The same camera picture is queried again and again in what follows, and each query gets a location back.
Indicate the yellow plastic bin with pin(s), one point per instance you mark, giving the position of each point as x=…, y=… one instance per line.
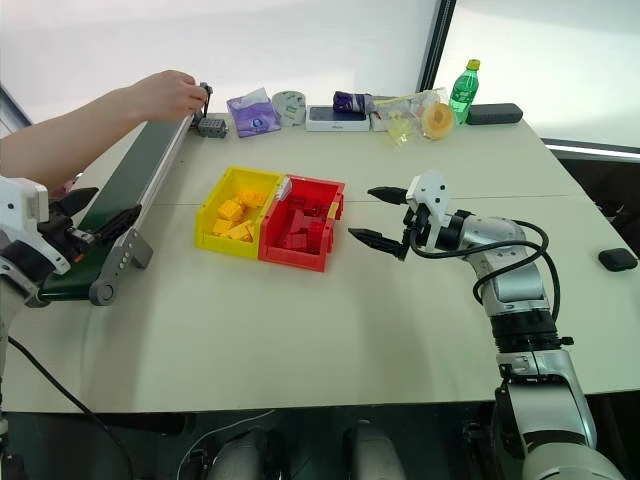
x=212, y=240

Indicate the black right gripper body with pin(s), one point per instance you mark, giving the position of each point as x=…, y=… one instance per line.
x=419, y=226

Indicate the red plastic bin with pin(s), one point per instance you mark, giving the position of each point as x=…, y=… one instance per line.
x=285, y=257

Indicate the person's bare hand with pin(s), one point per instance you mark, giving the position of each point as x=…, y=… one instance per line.
x=167, y=95

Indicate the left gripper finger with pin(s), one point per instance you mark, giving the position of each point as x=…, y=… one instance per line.
x=79, y=199
x=119, y=222

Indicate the grey perforated plastic block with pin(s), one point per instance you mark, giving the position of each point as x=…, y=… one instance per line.
x=211, y=128

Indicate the clear plastic bag, yellow parts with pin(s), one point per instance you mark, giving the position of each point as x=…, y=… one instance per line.
x=402, y=112

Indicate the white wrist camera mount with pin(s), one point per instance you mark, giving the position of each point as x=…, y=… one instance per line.
x=17, y=200
x=434, y=192

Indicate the green conveyor belt, silver frame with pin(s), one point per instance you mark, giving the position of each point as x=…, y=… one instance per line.
x=135, y=170

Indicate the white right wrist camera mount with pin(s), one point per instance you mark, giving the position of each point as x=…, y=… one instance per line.
x=434, y=192

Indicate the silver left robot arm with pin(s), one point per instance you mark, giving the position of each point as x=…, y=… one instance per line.
x=20, y=289

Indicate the red building block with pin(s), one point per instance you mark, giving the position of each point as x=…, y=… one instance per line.
x=297, y=222
x=292, y=241
x=312, y=206

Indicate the white flat carton box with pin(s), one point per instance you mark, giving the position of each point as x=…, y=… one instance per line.
x=337, y=121

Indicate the yellow building block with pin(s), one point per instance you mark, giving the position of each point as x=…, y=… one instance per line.
x=221, y=227
x=252, y=198
x=241, y=233
x=230, y=210

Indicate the green plastic bottle, yellow cap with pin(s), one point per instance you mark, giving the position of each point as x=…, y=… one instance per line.
x=462, y=95

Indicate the person's bare forearm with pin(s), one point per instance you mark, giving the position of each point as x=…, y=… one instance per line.
x=65, y=142

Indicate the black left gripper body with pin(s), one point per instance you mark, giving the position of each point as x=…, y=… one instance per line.
x=62, y=231

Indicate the dark gray rounded shape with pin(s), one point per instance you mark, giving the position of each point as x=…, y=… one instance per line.
x=372, y=452
x=245, y=457

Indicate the dark window frame post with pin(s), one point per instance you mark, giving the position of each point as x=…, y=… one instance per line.
x=436, y=45

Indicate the purple folded cloth bag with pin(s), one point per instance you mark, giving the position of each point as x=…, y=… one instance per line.
x=352, y=101

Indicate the long black case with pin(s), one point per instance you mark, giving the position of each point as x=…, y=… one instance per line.
x=495, y=114

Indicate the purple tissue pack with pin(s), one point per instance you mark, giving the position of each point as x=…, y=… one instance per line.
x=254, y=115

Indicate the small black rounded case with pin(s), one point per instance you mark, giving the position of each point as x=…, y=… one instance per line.
x=618, y=260

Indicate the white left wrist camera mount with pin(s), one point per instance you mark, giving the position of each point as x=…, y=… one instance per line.
x=17, y=200

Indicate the gray-green tape roll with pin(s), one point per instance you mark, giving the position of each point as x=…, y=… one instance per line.
x=289, y=107

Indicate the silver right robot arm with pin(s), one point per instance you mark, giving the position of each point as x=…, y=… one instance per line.
x=520, y=285

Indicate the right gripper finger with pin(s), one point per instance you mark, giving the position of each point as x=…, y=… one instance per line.
x=380, y=240
x=390, y=194

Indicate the yellow tape roll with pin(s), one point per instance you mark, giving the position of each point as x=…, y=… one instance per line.
x=438, y=121

